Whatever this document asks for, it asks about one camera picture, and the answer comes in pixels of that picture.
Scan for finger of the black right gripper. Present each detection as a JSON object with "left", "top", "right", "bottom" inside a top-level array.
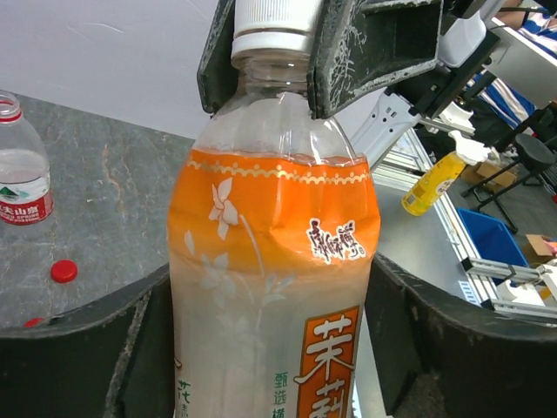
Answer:
[{"left": 197, "top": 0, "right": 238, "bottom": 114}]

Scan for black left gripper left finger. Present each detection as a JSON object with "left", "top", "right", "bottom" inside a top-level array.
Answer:
[{"left": 1, "top": 266, "right": 174, "bottom": 417}]

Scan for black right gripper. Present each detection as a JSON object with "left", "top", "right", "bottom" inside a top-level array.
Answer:
[{"left": 307, "top": 0, "right": 500, "bottom": 118}]

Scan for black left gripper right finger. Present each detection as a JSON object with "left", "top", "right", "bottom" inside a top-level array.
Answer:
[{"left": 365, "top": 253, "right": 556, "bottom": 417}]

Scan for orange drink bottle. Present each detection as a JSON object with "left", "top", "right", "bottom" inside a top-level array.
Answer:
[{"left": 167, "top": 49, "right": 380, "bottom": 417}]

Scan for clear bottle red cap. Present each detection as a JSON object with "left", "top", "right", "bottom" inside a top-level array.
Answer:
[{"left": 1, "top": 91, "right": 53, "bottom": 238}]

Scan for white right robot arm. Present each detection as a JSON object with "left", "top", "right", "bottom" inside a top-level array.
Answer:
[{"left": 197, "top": 1, "right": 500, "bottom": 166}]

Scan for white orange-bottle cap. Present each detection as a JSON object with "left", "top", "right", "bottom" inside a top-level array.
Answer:
[{"left": 232, "top": 0, "right": 322, "bottom": 58}]

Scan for yellow spray bottle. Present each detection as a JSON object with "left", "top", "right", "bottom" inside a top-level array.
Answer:
[{"left": 401, "top": 131, "right": 490, "bottom": 216}]

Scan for blue plastic bin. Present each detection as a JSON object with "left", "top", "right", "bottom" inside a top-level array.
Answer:
[{"left": 457, "top": 208, "right": 528, "bottom": 266}]

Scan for black stool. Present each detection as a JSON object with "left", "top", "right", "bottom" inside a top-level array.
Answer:
[{"left": 460, "top": 132, "right": 557, "bottom": 234}]

